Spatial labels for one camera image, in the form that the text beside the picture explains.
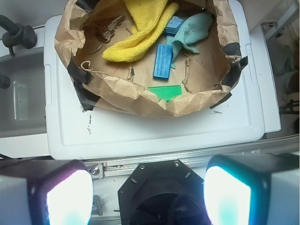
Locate brown paper bag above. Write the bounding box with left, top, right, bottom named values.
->
left=54, top=0, right=248, bottom=117

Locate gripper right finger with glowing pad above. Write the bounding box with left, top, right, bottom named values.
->
left=203, top=153, right=300, bottom=225

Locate bunch of metal keys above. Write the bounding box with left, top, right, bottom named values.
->
left=82, top=15, right=126, bottom=55

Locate black clamp knob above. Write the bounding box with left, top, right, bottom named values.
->
left=0, top=15, right=37, bottom=56

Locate green flat plastic piece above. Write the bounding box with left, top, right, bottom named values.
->
left=148, top=85, right=182, bottom=103

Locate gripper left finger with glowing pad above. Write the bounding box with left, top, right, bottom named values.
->
left=0, top=159, right=94, bottom=225

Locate yellow microfiber cloth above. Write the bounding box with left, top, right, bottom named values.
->
left=102, top=0, right=180, bottom=62

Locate clear plastic container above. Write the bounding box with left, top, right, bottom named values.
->
left=0, top=48, right=46, bottom=138

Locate blue block under cloth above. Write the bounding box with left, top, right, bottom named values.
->
left=163, top=16, right=185, bottom=37

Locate white plastic bin lid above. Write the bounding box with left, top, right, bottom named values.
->
left=44, top=0, right=265, bottom=159

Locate teal microfiber cloth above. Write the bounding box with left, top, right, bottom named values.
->
left=165, top=11, right=213, bottom=68

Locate long blue block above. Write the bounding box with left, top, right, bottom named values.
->
left=153, top=44, right=173, bottom=80

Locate black octagonal mount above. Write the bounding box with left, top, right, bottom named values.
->
left=118, top=159, right=211, bottom=225

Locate aluminium extrusion rail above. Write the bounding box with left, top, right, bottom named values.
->
left=83, top=135, right=300, bottom=181

